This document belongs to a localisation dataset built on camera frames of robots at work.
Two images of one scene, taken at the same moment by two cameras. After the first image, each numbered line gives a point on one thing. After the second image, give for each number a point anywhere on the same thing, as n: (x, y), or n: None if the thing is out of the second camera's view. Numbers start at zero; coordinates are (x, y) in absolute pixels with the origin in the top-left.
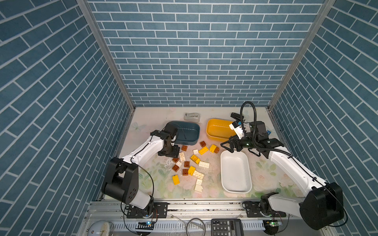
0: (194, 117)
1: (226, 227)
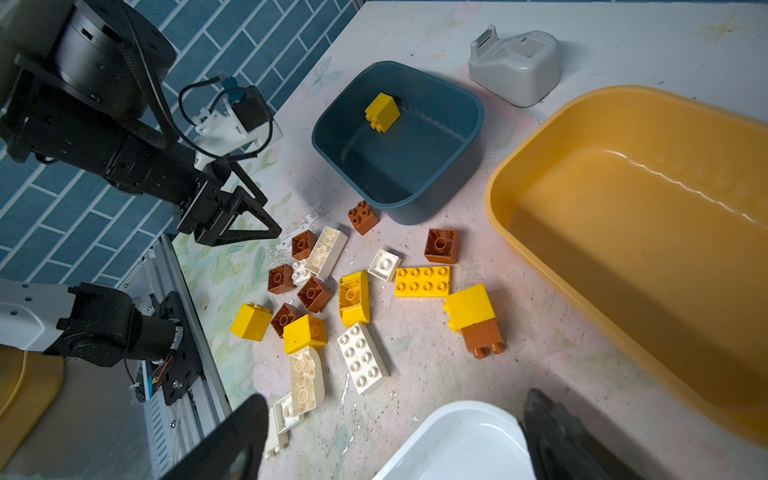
0: (521, 68)
1: None
